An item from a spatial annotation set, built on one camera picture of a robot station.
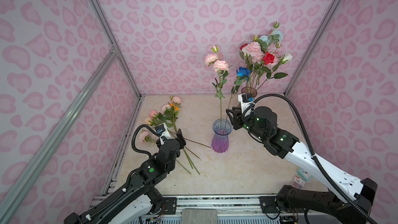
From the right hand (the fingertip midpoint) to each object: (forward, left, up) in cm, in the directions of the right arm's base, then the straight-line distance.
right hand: (229, 108), depth 68 cm
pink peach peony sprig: (+19, +37, -32) cm, 53 cm away
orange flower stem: (+25, +33, -30) cm, 51 cm away
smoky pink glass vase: (+27, -16, -14) cm, 34 cm away
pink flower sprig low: (+1, +46, -29) cm, 55 cm away
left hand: (-4, +25, -11) cm, 28 cm away
